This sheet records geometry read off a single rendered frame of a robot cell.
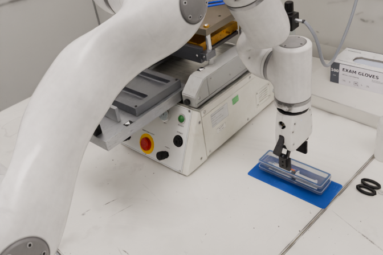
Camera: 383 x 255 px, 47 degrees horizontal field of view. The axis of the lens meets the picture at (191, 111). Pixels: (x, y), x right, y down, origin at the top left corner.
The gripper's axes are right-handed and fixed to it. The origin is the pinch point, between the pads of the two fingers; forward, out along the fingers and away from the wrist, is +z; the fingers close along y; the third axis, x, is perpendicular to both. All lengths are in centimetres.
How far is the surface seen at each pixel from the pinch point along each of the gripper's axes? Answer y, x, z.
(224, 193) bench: -14.1, 11.9, 8.0
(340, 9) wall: 65, 21, -12
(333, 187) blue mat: 2.8, -9.6, 8.0
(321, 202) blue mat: -3.5, -9.8, 8.0
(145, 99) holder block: -17.4, 32.1, -16.5
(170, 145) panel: -12.7, 32.1, 1.6
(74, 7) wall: 62, 190, 11
